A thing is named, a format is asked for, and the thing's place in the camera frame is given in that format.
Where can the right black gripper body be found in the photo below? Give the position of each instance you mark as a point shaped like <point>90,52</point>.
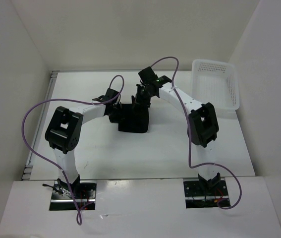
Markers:
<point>142,97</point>

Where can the black skirt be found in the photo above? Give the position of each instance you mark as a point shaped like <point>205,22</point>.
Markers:
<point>135,118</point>

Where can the white perforated plastic basket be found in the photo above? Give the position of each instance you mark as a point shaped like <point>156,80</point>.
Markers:
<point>215,82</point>

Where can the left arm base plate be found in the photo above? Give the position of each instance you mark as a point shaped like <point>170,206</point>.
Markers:
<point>61,199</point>

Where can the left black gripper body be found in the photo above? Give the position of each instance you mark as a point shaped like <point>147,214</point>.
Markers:
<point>116,115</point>

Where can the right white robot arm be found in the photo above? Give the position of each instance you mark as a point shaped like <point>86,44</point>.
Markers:
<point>202,123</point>

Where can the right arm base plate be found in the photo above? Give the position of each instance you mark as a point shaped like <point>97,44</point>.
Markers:
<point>195,197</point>

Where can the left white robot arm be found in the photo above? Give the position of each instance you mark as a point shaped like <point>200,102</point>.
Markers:
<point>63,134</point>

